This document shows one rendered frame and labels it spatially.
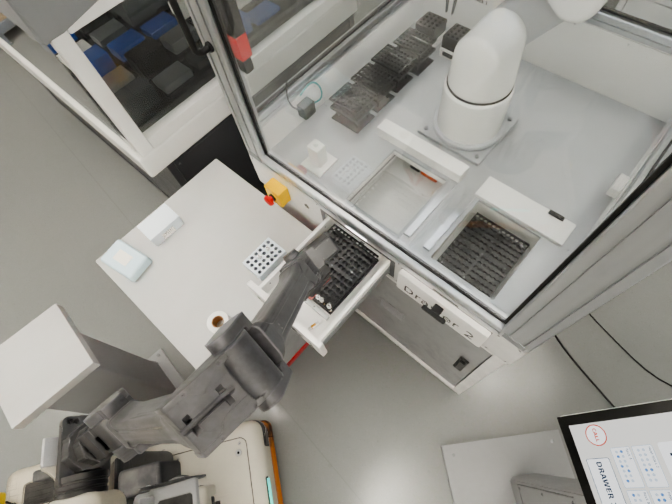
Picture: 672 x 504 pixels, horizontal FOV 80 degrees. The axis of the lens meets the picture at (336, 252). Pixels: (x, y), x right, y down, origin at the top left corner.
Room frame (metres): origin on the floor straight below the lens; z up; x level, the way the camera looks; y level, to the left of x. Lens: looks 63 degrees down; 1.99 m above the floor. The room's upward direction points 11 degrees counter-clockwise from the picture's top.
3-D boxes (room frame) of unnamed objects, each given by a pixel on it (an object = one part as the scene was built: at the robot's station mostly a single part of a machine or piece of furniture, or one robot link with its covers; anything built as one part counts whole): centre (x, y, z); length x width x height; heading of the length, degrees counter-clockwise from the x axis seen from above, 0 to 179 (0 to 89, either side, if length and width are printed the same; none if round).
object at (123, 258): (0.73, 0.72, 0.78); 0.15 x 0.10 x 0.04; 49
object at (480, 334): (0.32, -0.26, 0.87); 0.29 x 0.02 x 0.11; 38
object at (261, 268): (0.63, 0.24, 0.78); 0.12 x 0.08 x 0.04; 129
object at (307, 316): (0.51, 0.01, 0.86); 0.40 x 0.26 x 0.06; 128
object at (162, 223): (0.84, 0.60, 0.79); 0.13 x 0.09 x 0.05; 128
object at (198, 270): (0.70, 0.43, 0.38); 0.62 x 0.58 x 0.76; 38
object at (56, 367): (0.44, 1.01, 0.38); 0.30 x 0.30 x 0.76; 34
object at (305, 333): (0.38, 0.18, 0.87); 0.29 x 0.02 x 0.11; 38
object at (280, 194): (0.82, 0.16, 0.88); 0.07 x 0.05 x 0.07; 38
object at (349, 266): (0.50, 0.02, 0.87); 0.22 x 0.18 x 0.06; 128
